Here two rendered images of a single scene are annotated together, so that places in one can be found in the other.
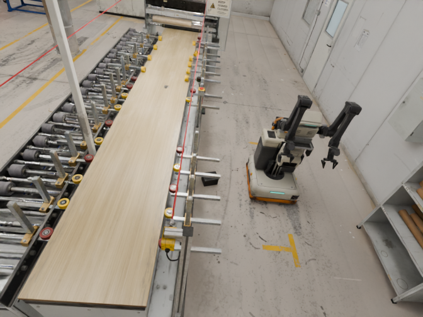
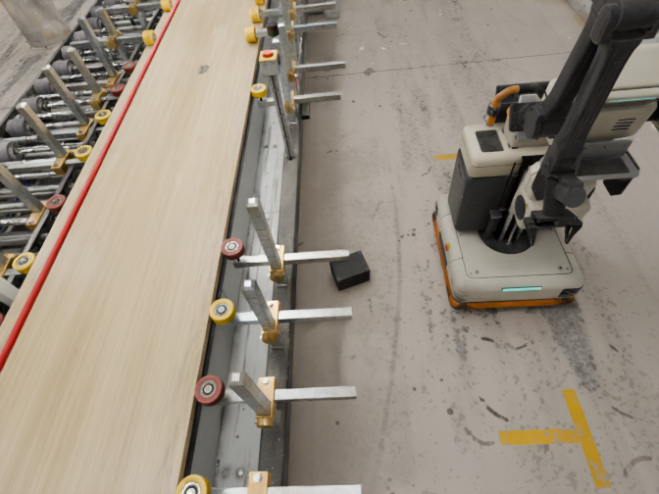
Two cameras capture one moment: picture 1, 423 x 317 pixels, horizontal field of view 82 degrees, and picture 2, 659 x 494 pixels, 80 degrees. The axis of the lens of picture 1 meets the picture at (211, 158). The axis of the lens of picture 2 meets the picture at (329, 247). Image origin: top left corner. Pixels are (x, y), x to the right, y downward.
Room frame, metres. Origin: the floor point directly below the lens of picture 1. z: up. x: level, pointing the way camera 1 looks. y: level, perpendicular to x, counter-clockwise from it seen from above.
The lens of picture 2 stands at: (1.03, -0.20, 2.00)
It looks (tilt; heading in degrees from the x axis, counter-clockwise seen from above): 54 degrees down; 13
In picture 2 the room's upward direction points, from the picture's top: 9 degrees counter-clockwise
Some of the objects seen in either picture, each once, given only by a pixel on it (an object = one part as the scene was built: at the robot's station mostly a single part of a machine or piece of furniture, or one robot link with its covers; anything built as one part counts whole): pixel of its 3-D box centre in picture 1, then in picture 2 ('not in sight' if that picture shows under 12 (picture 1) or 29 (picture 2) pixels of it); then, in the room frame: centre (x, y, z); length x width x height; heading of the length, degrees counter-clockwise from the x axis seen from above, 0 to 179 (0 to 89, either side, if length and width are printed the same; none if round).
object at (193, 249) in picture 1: (191, 249); not in sight; (0.84, 0.03, 0.83); 0.43 x 0.03 x 0.04; 96
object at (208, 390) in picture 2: (173, 190); (214, 394); (1.32, 0.27, 0.85); 0.08 x 0.08 x 0.11
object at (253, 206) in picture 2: (194, 151); (270, 248); (1.79, 0.17, 0.93); 0.04 x 0.04 x 0.48; 6
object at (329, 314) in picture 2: (197, 174); (286, 317); (1.58, 0.10, 0.83); 0.43 x 0.03 x 0.04; 96
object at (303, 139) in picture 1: (298, 146); (583, 170); (2.09, -0.89, 0.99); 0.28 x 0.16 x 0.22; 95
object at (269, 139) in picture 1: (279, 150); (517, 177); (2.47, -0.85, 0.59); 0.55 x 0.34 x 0.83; 95
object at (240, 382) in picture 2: (190, 194); (260, 404); (1.29, 0.12, 0.88); 0.04 x 0.04 x 0.48; 6
